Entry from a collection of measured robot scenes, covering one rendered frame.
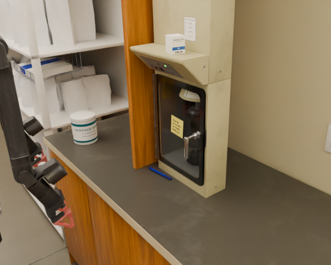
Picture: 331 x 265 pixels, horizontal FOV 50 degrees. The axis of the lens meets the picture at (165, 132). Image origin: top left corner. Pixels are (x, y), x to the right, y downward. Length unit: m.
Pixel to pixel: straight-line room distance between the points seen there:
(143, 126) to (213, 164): 0.38
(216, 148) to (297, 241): 0.43
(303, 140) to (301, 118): 0.10
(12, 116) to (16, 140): 0.07
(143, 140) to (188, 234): 0.53
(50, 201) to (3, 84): 0.41
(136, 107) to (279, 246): 0.78
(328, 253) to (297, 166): 0.48
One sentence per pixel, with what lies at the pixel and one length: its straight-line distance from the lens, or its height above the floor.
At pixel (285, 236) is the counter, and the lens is 1.33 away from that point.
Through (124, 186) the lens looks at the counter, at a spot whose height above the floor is 0.94.
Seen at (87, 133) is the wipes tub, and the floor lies 1.00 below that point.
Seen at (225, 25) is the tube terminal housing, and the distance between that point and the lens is 1.26.
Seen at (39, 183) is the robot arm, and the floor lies 1.17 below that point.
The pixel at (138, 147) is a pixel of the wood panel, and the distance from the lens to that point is 1.62.
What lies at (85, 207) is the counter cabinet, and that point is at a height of 0.68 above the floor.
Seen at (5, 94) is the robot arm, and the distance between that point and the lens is 1.08.
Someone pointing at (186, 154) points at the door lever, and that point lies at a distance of 1.35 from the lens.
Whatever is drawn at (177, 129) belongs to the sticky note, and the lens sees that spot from 1.43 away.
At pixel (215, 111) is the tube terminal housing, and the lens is 1.31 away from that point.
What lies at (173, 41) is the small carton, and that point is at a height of 1.55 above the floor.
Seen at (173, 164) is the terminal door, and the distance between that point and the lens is 1.53.
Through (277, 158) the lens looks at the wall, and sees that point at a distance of 1.71.
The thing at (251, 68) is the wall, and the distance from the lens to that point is 1.68.
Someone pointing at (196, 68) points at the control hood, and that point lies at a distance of 1.20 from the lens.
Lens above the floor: 1.77
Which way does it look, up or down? 24 degrees down
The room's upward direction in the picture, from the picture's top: 2 degrees counter-clockwise
